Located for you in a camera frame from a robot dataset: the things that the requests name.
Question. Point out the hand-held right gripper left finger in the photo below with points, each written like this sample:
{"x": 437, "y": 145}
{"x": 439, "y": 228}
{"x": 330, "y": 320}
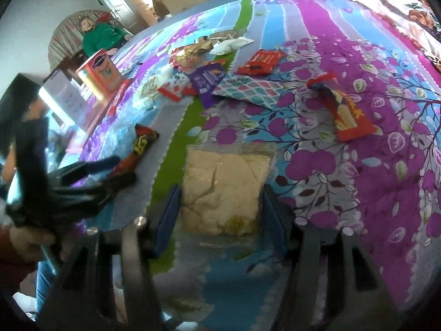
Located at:
{"x": 168, "y": 213}

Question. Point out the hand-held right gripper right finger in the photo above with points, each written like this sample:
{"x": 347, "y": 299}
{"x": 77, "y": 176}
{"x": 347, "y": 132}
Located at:
{"x": 272, "y": 213}

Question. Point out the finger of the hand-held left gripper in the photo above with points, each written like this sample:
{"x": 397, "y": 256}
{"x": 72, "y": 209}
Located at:
{"x": 110, "y": 183}
{"x": 93, "y": 166}

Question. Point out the dark red yellow snack wrapper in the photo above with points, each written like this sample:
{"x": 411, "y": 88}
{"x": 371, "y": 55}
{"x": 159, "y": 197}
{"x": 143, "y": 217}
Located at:
{"x": 141, "y": 143}

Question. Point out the clear packet of pale crackers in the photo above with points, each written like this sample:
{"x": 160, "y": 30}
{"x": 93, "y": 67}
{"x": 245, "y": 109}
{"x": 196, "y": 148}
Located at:
{"x": 224, "y": 193}

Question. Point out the person's left forearm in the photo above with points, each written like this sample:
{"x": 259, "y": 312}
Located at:
{"x": 10, "y": 265}

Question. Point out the clear bag of pale snacks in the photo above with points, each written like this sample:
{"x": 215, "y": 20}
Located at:
{"x": 151, "y": 86}

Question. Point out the person's left hand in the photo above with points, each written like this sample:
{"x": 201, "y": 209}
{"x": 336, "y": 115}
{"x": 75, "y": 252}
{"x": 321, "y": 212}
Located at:
{"x": 31, "y": 239}

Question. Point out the flat red box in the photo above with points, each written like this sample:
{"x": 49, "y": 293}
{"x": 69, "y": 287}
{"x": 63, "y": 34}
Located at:
{"x": 113, "y": 100}

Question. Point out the white paper sign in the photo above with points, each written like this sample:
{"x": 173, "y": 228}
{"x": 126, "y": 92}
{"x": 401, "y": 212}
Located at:
{"x": 65, "y": 96}

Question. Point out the black flat screen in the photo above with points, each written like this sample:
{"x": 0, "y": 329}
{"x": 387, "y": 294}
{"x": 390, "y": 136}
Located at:
{"x": 17, "y": 93}

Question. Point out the orange red carton box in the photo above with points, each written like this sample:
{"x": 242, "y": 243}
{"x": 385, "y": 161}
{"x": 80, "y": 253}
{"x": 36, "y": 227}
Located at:
{"x": 100, "y": 72}

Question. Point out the red yellow snack packet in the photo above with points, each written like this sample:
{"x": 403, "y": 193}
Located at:
{"x": 348, "y": 117}

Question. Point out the teal patterned snack pack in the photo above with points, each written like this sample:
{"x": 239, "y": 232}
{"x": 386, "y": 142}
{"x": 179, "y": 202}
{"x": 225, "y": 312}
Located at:
{"x": 248, "y": 88}

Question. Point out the striped cloth armchair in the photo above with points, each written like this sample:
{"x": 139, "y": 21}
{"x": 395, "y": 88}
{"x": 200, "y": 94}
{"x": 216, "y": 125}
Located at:
{"x": 65, "y": 31}

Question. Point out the purple snack pack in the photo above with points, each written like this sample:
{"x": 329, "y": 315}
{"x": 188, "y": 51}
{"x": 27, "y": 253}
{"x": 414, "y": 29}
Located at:
{"x": 206, "y": 79}

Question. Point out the small red snack packet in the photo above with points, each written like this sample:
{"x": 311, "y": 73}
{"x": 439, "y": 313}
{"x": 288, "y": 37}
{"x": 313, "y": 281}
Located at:
{"x": 186, "y": 58}

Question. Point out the red chocolate bar pack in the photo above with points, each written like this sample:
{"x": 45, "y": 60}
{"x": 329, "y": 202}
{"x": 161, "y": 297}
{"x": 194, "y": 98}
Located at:
{"x": 262, "y": 62}

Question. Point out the grey door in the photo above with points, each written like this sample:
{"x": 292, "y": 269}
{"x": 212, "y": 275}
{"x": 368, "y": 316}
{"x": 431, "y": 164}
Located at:
{"x": 110, "y": 0}

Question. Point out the clear bag of orange crackers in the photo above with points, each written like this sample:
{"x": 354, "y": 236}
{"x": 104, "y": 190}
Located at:
{"x": 206, "y": 43}

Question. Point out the plain white snack packet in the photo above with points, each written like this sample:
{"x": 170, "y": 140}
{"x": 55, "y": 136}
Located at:
{"x": 229, "y": 45}

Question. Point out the floral blanket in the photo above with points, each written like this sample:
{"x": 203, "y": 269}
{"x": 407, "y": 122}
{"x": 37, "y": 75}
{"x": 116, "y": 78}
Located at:
{"x": 406, "y": 10}

